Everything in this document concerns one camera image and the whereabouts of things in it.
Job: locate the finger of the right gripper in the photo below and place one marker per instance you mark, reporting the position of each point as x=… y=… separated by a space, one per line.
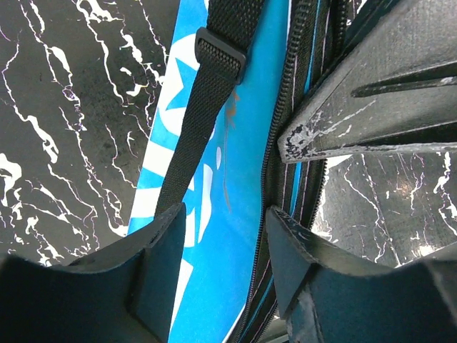
x=393 y=90

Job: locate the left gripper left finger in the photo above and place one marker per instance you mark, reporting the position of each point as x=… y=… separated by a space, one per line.
x=124 y=292

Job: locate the blue racket bag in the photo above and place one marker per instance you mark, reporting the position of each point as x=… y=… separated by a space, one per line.
x=237 y=71

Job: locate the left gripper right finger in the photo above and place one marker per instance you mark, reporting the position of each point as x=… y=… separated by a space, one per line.
x=326 y=294

